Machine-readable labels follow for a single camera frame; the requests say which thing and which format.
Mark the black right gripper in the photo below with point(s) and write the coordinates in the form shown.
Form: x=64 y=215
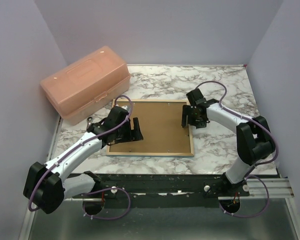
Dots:
x=187 y=110

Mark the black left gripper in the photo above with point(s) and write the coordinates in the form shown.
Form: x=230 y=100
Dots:
x=133 y=135

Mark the brown cardboard backing board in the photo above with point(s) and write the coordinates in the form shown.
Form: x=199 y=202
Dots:
x=160 y=125

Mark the blue wooden picture frame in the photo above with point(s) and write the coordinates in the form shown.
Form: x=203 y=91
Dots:
x=150 y=153

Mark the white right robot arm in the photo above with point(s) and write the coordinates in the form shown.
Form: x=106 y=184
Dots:
x=253 y=139

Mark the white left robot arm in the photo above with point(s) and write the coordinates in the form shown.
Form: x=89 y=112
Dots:
x=65 y=162

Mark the silver ratchet wrench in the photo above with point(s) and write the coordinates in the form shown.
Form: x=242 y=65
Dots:
x=89 y=120

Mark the translucent orange plastic box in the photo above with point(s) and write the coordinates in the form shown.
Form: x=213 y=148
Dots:
x=87 y=85

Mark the aluminium mounting rail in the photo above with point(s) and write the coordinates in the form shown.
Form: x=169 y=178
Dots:
x=208 y=186

